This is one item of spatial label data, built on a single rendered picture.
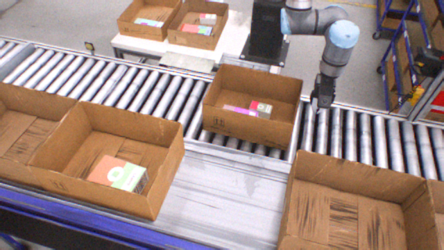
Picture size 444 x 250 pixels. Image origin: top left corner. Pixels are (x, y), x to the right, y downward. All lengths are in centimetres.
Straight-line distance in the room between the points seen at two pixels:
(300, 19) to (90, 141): 89
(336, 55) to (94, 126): 93
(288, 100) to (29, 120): 114
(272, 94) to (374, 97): 156
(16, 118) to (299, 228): 117
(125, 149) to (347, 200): 82
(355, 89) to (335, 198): 194
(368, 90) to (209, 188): 218
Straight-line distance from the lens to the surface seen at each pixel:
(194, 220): 107
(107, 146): 127
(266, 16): 170
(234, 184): 113
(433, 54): 157
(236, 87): 159
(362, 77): 316
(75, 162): 127
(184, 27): 200
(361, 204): 119
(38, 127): 145
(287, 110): 155
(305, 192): 114
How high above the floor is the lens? 185
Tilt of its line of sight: 49 degrees down
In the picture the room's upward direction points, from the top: 2 degrees clockwise
